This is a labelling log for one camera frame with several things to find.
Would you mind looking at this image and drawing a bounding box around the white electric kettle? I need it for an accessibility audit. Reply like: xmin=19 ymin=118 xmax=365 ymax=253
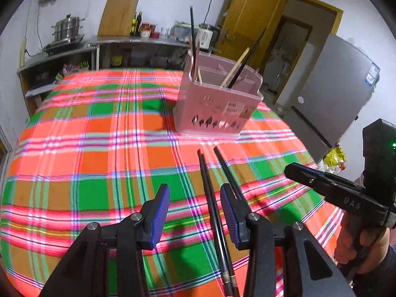
xmin=198 ymin=23 xmax=221 ymax=50

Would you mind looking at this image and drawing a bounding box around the pale wooden stick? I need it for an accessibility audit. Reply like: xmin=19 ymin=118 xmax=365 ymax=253
xmin=19 ymin=37 xmax=27 ymax=68

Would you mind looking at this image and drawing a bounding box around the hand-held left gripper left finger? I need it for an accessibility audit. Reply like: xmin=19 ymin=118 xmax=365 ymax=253
xmin=39 ymin=183 xmax=171 ymax=297

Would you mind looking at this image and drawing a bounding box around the black chopstick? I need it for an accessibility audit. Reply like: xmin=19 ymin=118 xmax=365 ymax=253
xmin=190 ymin=5 xmax=199 ymax=76
xmin=197 ymin=149 xmax=232 ymax=297
xmin=200 ymin=153 xmax=241 ymax=297
xmin=213 ymin=147 xmax=246 ymax=200
xmin=227 ymin=28 xmax=267 ymax=89

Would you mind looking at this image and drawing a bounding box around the stainless steel steamer pot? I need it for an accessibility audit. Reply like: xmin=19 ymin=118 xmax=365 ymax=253
xmin=51 ymin=14 xmax=86 ymax=42

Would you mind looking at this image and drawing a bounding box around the yellow snack bag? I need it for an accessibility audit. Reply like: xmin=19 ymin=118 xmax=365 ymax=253
xmin=322 ymin=145 xmax=347 ymax=168

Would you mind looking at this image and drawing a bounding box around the yellow wooden door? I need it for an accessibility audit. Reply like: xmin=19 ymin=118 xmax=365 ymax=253
xmin=215 ymin=0 xmax=288 ymax=69

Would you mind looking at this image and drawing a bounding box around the grey kitchen appliance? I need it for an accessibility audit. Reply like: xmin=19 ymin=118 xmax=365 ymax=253
xmin=172 ymin=22 xmax=193 ymax=38

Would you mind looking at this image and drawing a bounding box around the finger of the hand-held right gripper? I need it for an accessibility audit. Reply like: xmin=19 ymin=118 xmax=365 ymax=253
xmin=284 ymin=162 xmax=337 ymax=194

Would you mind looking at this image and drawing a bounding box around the silver refrigerator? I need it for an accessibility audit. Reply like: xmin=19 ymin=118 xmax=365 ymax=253
xmin=275 ymin=33 xmax=382 ymax=149

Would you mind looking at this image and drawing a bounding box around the light wooden chopstick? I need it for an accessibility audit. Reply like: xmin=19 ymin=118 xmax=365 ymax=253
xmin=220 ymin=47 xmax=250 ymax=88
xmin=193 ymin=42 xmax=204 ymax=85

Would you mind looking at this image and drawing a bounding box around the wooden cutting board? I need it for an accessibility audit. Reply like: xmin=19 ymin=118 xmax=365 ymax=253
xmin=97 ymin=0 xmax=140 ymax=37

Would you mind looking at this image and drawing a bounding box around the colourful plaid tablecloth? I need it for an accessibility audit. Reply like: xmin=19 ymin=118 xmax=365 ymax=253
xmin=0 ymin=68 xmax=345 ymax=297

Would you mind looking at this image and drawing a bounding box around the person's right forearm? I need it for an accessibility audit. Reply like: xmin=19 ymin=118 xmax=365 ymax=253
xmin=353 ymin=244 xmax=396 ymax=297

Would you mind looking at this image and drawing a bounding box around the stainless steel counter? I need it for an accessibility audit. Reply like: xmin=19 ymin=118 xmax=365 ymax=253
xmin=88 ymin=34 xmax=222 ymax=69

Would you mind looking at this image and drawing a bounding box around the pink plastic utensil holder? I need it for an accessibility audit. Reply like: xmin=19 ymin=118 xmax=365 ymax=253
xmin=173 ymin=49 xmax=264 ymax=139

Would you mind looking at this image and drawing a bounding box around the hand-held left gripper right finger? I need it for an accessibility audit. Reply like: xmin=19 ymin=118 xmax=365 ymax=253
xmin=220 ymin=183 xmax=356 ymax=297

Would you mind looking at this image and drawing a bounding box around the yellow wooden door frame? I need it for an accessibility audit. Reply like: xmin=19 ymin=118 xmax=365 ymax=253
xmin=285 ymin=0 xmax=344 ymax=38

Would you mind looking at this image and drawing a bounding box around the low steel shelf unit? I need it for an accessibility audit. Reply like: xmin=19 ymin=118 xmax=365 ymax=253
xmin=17 ymin=45 xmax=98 ymax=116

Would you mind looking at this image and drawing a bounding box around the black induction cooker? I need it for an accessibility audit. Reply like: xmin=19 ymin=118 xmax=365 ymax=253
xmin=43 ymin=34 xmax=86 ymax=55

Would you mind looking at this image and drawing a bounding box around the person's right hand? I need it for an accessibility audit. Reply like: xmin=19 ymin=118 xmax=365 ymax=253
xmin=336 ymin=213 xmax=391 ymax=274

